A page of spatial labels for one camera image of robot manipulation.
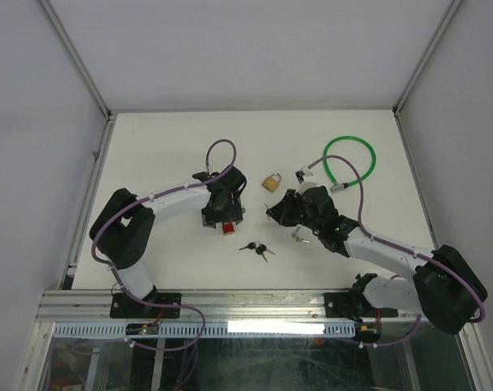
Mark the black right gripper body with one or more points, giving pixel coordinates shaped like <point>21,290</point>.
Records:
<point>314,223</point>

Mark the black head key right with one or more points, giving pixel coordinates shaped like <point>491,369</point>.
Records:
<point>261,250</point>

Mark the black head key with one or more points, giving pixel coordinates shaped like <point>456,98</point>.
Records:
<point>251,245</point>
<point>261,250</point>

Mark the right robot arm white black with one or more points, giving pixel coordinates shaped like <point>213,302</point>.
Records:
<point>437,284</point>

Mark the black head key left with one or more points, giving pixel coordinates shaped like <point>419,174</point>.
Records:
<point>251,245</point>

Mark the red cable padlock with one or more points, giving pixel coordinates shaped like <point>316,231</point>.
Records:
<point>228,228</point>

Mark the white perforated cable duct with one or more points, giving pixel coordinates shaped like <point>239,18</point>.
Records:
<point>228,329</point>

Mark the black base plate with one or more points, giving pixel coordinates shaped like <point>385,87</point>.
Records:
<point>354,307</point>
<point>123,307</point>

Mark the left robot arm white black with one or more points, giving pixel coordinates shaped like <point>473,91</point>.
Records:
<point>121,232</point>

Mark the silver key pair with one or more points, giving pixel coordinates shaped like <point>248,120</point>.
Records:
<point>296,235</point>
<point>302,241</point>

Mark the silver key pair left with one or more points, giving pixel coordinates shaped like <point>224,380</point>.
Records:
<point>296,235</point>

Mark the small silver key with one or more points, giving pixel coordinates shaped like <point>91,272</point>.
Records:
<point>268,217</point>

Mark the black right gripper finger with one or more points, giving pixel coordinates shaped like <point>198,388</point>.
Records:
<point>292,196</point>
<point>286,212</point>

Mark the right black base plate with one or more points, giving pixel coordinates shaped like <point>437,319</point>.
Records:
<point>354,307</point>

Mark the silver key pair right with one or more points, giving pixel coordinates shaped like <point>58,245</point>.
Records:
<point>302,241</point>

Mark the aluminium mounting rail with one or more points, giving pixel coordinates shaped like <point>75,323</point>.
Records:
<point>298,305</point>

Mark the brass padlock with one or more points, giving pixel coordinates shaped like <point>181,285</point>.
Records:
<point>272,182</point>

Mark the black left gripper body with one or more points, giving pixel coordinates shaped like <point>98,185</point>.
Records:
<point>229,212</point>

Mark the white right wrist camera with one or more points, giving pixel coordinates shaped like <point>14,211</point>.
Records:
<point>304,177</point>

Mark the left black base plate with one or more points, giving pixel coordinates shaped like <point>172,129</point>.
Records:
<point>123,307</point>

